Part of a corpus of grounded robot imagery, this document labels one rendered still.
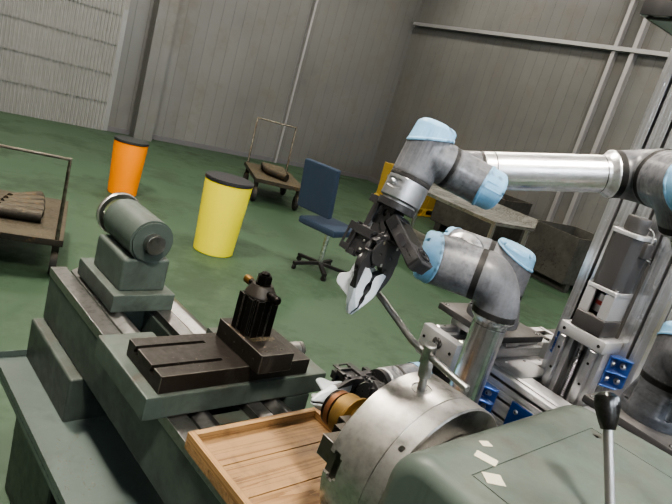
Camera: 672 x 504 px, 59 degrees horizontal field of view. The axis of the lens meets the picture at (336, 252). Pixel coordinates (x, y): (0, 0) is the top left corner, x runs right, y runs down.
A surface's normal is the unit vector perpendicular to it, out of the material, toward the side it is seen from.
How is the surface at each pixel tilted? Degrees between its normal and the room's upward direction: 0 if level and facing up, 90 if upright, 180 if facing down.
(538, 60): 90
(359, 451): 68
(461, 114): 90
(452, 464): 0
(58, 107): 90
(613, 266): 90
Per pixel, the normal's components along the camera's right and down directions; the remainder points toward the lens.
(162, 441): -0.73, -0.03
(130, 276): 0.62, 0.37
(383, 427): -0.36, -0.65
